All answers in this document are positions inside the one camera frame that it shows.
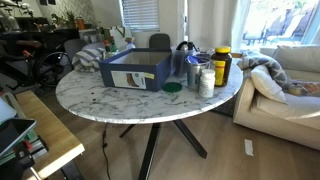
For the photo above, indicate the grey white patterned blanket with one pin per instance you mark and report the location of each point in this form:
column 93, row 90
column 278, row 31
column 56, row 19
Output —
column 266, row 63

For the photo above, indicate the grey white striped towel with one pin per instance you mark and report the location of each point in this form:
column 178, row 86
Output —
column 87, row 59

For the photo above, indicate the dark patterned rug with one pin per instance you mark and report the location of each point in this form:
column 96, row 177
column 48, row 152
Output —
column 226, row 107

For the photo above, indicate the white paper scrap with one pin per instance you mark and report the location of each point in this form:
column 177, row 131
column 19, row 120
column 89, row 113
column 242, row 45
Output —
column 248, row 147

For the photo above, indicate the black bicycle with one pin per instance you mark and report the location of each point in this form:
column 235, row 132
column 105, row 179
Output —
column 41, row 70

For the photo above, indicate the blue cardboard shoe box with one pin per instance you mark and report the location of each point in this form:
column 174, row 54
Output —
column 160, row 73

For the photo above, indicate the light wooden workbench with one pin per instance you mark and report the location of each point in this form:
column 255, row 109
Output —
column 50, row 133

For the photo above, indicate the dark tablet screen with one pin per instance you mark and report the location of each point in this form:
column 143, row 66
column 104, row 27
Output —
column 13, row 133

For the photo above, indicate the orange jar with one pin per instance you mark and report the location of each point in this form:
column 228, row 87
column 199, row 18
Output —
column 80, row 23

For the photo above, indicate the brown sauce bottle red cap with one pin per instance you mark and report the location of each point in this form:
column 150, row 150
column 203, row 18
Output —
column 106, row 46

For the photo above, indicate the green potted plant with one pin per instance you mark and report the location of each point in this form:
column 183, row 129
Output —
column 66, row 20

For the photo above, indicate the grey upholstered chair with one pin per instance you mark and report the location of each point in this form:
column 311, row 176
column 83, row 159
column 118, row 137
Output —
column 159, row 40
column 74, row 47

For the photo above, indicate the white cushion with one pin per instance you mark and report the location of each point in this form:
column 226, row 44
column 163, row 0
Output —
column 268, row 83

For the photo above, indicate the black sideboard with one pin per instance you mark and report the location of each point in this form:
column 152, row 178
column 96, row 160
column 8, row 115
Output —
column 50, row 36

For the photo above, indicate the blue plastic piece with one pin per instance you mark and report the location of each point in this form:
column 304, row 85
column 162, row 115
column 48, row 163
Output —
column 196, row 59

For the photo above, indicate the brown vitamin bottle yellow lid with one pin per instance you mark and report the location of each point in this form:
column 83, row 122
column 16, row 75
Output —
column 221, row 66

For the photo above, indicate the black curved item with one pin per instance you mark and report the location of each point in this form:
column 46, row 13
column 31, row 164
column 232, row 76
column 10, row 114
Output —
column 186, row 45

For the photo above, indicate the white window blind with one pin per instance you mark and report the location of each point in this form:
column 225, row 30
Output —
column 140, row 15

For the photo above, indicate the beige sofa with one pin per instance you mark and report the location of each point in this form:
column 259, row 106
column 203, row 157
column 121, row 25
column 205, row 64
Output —
column 286, row 116

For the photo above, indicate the green round lid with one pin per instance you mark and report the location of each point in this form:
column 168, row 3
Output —
column 171, row 87

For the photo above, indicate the white curtain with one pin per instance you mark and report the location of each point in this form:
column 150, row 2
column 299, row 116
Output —
column 213, row 23

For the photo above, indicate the white pill bottle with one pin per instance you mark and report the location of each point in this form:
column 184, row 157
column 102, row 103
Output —
column 207, row 83

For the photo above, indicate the black red clamp mount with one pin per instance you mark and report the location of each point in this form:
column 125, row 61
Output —
column 30, row 150

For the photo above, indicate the clear plastic container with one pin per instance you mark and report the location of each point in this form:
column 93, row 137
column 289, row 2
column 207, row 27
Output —
column 179, row 63

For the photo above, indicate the white plastic bottle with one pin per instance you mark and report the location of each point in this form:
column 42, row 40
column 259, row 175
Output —
column 130, row 45

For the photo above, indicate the green glass bottle red cap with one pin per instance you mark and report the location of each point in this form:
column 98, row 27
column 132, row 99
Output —
column 114, row 46

